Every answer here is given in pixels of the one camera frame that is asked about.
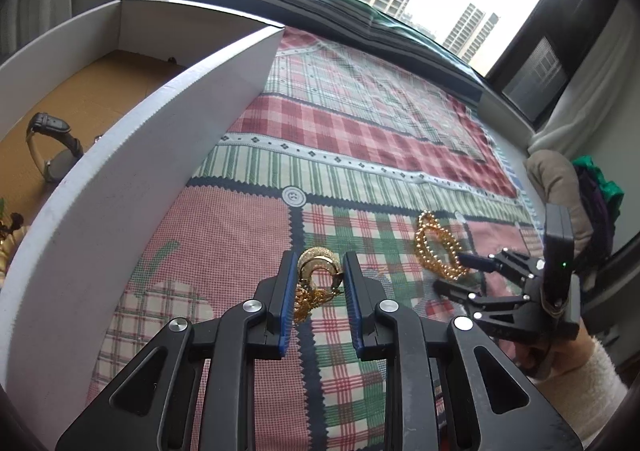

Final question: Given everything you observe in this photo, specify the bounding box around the green and purple cloth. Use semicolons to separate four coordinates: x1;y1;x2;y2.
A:
572;156;626;262

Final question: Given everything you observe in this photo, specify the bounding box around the gold bangle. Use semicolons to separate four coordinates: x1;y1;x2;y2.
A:
296;246;346;289

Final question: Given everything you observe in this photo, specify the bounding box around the distant apartment building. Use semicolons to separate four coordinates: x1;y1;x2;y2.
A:
442;2;501;64

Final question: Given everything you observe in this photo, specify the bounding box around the gold chain necklace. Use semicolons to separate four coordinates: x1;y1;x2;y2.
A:
292;285;337;324

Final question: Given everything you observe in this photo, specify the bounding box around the tan bead bracelet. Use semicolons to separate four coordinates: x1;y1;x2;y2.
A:
0;226;28;282

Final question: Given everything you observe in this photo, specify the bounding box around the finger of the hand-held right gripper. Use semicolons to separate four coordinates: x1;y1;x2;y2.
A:
456;248;546;292
432;278;543;347

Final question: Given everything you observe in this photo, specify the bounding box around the person's right hand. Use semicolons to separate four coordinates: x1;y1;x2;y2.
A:
515;331;596;384

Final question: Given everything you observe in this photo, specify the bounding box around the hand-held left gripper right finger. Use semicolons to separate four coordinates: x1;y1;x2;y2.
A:
342;251;583;451

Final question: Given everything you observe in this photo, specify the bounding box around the black window frame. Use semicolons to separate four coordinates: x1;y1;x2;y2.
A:
487;0;626;129

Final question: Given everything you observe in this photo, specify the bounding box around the white box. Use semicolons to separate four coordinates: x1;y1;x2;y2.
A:
0;0;286;392

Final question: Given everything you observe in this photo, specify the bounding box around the white curtain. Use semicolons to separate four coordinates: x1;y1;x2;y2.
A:
530;0;640;167

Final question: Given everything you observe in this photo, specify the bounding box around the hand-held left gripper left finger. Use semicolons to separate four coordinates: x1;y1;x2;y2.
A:
55;250;298;451

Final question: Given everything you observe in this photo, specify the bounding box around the pile of clothes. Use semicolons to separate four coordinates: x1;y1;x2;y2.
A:
525;148;596;252

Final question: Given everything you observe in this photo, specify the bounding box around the plaid patchwork blanket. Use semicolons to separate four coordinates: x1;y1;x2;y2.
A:
85;26;546;451

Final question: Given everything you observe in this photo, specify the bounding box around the golden bead necklace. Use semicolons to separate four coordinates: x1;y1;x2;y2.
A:
415;210;470;282

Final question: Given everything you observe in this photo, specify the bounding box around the black strap wristwatch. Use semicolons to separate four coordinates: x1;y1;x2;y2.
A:
26;112;85;183

